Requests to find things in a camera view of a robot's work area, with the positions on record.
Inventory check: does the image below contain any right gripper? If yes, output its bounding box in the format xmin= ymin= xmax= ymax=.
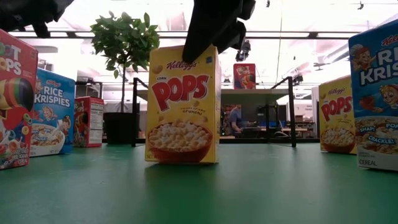
xmin=182 ymin=0 xmax=257 ymax=64

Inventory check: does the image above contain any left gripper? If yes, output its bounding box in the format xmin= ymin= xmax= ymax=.
xmin=0 ymin=0 xmax=75 ymax=39

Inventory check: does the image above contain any red Froot Loops cereal box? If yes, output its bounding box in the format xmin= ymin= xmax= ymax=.
xmin=73 ymin=96 xmax=104 ymax=148
xmin=0 ymin=28 xmax=39 ymax=170
xmin=233 ymin=63 xmax=257 ymax=90

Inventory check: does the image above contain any yellow Corn Pops cereal box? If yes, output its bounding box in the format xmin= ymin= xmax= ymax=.
xmin=318 ymin=75 xmax=358 ymax=155
xmin=144 ymin=44 xmax=222 ymax=165

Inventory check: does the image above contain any blue Rice Krispies cereal box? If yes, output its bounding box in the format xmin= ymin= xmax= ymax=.
xmin=348 ymin=19 xmax=398 ymax=172
xmin=30 ymin=68 xmax=76 ymax=157

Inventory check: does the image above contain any wooden shelf stand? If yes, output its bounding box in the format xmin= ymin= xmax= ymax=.
xmin=131 ymin=77 xmax=297 ymax=149

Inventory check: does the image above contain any green plant in black pot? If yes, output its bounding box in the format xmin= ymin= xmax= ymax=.
xmin=90 ymin=11 xmax=160 ymax=146

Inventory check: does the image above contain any black background rack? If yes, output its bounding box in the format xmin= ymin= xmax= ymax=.
xmin=75 ymin=80 xmax=104 ymax=98

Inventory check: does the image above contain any person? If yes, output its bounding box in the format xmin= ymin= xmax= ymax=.
xmin=228 ymin=105 xmax=249 ymax=138

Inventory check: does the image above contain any background desk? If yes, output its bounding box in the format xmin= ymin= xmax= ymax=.
xmin=242 ymin=126 xmax=308 ymax=139

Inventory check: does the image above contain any green table mat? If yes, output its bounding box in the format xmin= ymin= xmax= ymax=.
xmin=0 ymin=142 xmax=398 ymax=224

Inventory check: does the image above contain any black hanging camera device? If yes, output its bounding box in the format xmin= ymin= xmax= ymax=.
xmin=235 ymin=39 xmax=252 ymax=62

